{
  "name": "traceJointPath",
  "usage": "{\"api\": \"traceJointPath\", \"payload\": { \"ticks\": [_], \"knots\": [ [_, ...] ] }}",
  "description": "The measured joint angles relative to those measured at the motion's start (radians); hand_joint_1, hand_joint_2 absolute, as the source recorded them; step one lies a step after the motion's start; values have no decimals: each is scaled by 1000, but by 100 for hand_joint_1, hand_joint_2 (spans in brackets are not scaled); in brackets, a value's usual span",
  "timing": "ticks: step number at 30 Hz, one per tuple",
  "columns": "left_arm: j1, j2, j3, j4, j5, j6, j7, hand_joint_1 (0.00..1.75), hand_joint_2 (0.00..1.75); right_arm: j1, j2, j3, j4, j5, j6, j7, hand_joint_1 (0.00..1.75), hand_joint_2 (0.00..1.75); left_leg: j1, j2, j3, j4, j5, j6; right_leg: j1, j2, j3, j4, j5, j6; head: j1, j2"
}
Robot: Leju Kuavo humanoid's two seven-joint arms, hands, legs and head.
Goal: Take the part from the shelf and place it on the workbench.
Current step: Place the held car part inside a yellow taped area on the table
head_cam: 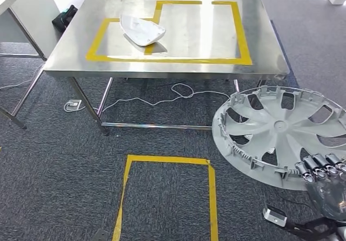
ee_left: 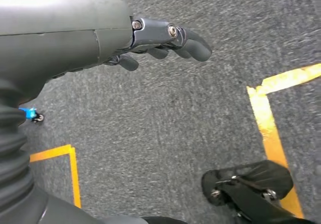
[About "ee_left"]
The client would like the blue metal shelf rack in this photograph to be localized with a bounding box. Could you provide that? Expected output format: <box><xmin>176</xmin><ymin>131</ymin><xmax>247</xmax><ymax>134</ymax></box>
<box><xmin>20</xmin><ymin>107</ymin><xmax>44</xmax><ymax>124</ymax></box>

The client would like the yellow tape floor outline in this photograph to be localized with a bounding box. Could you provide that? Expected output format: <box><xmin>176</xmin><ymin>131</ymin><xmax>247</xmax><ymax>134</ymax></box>
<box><xmin>246</xmin><ymin>62</ymin><xmax>321</xmax><ymax>220</ymax></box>

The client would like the black robot left foot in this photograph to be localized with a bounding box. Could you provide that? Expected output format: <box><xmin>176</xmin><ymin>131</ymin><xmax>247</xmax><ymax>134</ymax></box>
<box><xmin>201</xmin><ymin>160</ymin><xmax>315</xmax><ymax>224</ymax></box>

